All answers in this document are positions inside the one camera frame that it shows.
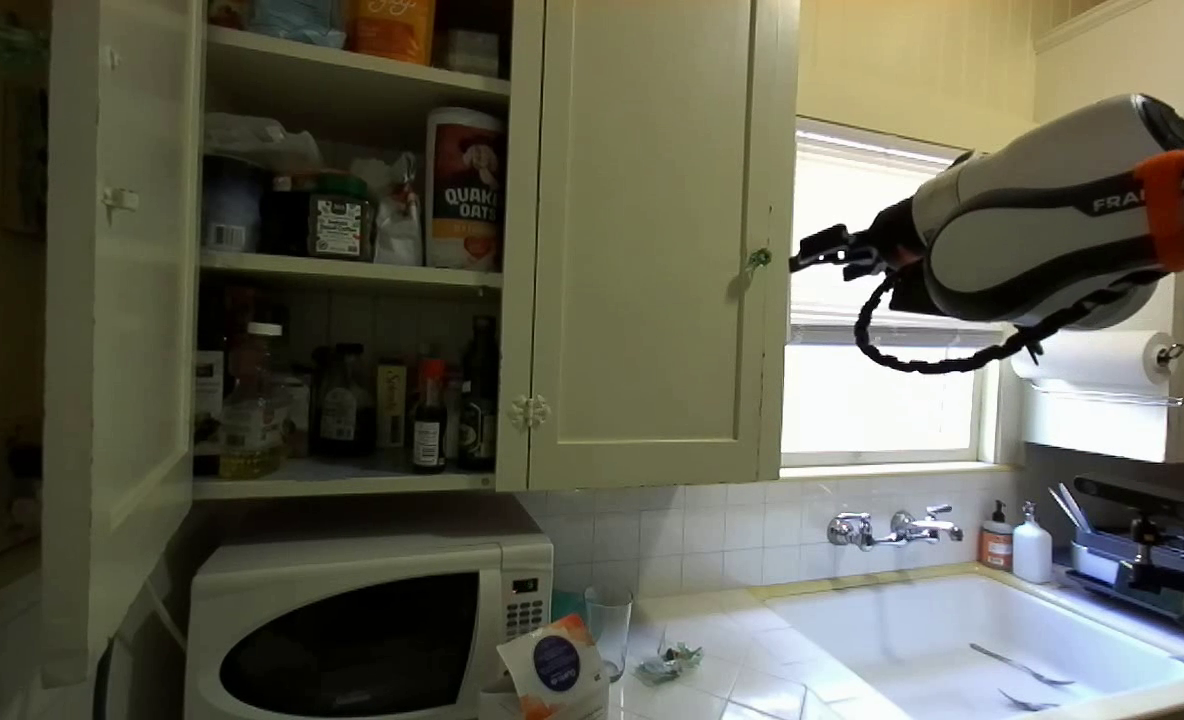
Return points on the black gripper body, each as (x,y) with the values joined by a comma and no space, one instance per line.
(875,252)

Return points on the cream cabinet door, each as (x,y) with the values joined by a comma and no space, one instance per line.
(646,266)
(115,400)

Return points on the white box with blue circle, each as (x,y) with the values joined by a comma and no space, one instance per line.
(552,664)

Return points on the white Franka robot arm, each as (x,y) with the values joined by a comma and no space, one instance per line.
(1057,201)

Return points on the cream side cabinet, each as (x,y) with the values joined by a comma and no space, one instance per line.
(1096,52)

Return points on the orange box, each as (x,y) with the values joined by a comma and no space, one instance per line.
(395,27)

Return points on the white window blind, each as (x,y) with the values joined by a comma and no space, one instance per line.
(833,174)

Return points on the cream framed window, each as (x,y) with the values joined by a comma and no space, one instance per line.
(884,415)

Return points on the paper towel roll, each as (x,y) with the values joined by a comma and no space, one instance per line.
(1096,361)

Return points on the chrome sink faucet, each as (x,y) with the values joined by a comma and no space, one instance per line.
(892,526)

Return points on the brown soap bottle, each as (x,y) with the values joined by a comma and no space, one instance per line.
(994,543)

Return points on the white soap bottle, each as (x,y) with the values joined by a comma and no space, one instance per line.
(1035,550)

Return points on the oats canister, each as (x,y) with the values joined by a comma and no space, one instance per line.
(464,201)

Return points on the tall dark bottle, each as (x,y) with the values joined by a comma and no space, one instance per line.
(474,415)

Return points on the white kitchen sink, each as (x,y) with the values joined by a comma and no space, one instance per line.
(914,640)

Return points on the small white carton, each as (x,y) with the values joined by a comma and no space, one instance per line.
(468,48)

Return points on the dark dish rack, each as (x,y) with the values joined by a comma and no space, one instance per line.
(1155,562)

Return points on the white paper bag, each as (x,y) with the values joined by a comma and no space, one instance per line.
(399,221)

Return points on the teal mesh scrubber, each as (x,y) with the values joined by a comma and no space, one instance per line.
(568,601)

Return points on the red cap sauce bottle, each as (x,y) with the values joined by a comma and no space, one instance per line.
(431,435)

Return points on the clear drinking glass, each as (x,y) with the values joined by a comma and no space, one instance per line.
(613,640)

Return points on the metal utensil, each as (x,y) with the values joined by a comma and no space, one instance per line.
(1019,664)

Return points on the slim pale bottle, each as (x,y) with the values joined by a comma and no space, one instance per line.
(395,407)

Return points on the green lid labelled jar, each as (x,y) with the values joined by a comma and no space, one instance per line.
(340,227)

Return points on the dark glass jar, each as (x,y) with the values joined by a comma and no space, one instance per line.
(336,415)

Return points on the white microwave oven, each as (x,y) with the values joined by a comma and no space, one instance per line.
(355,564)

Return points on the pale blue package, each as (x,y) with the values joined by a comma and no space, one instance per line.
(296,23)

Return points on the clear plastic bag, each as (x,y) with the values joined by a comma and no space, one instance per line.
(255,140)

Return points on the white tub container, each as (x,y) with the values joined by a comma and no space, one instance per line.
(229,204)

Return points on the white label bottle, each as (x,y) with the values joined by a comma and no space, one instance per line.
(210,400)

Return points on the cream wall cabinet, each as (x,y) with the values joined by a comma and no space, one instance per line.
(520,201)

